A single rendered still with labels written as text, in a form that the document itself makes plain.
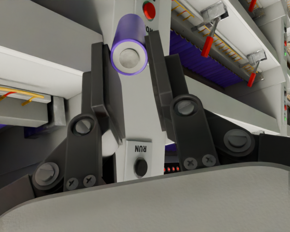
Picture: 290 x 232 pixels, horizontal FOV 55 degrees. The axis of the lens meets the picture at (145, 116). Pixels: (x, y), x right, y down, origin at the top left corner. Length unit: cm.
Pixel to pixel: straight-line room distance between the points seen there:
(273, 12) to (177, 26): 52
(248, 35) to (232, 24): 7
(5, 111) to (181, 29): 36
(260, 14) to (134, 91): 74
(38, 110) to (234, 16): 43
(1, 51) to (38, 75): 4
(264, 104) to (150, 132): 65
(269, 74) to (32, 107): 76
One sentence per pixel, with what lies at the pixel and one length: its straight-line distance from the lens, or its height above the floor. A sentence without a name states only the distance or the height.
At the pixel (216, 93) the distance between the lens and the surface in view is 47.
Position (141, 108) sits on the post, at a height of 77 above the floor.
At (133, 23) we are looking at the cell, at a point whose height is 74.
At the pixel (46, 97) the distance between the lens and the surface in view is 26.
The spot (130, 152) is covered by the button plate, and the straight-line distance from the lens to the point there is 26.
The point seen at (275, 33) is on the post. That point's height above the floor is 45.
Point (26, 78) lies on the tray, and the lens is 23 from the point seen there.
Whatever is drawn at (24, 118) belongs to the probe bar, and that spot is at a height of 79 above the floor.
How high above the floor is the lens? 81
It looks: 6 degrees down
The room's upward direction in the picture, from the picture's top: 177 degrees counter-clockwise
